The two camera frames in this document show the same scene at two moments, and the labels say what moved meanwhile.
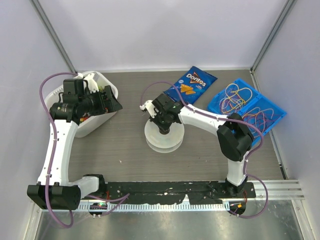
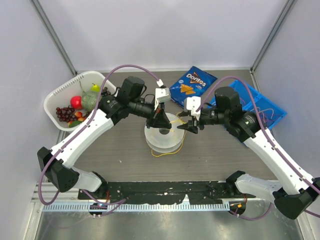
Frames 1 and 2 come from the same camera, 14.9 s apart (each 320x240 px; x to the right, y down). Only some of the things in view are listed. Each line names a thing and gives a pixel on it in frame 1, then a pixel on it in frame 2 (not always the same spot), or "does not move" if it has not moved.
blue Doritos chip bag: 192,84 does not move
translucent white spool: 164,143 does not move
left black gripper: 110,104 to 159,119
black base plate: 175,193 does not move
